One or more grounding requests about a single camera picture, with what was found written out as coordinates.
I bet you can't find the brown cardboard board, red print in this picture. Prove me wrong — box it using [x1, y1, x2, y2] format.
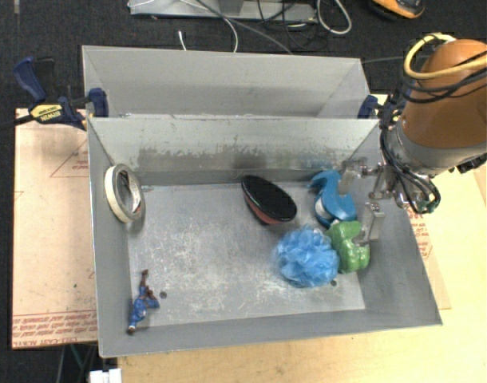
[10, 108, 453, 351]

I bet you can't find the blue mesh bath sponge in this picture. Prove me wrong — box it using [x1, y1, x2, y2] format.
[275, 223, 341, 289]

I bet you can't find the grey metal bin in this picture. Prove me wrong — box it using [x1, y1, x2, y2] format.
[81, 45, 444, 359]

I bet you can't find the black cylinder on white bracket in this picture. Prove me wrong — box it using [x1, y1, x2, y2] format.
[455, 152, 487, 175]

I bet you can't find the blue toy figure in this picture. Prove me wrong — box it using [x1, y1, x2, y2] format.
[125, 269, 161, 335]

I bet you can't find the white tape roll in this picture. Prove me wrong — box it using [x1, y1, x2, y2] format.
[104, 164, 147, 224]

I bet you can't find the green toy fist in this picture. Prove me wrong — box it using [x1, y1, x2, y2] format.
[326, 219, 371, 275]

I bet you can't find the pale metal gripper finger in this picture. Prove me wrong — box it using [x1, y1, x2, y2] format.
[339, 158, 368, 196]
[355, 201, 385, 251]

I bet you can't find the blue tape dispenser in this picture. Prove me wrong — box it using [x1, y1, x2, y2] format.
[307, 169, 358, 230]

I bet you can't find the black and red oval brush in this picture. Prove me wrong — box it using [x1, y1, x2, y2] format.
[240, 174, 299, 227]

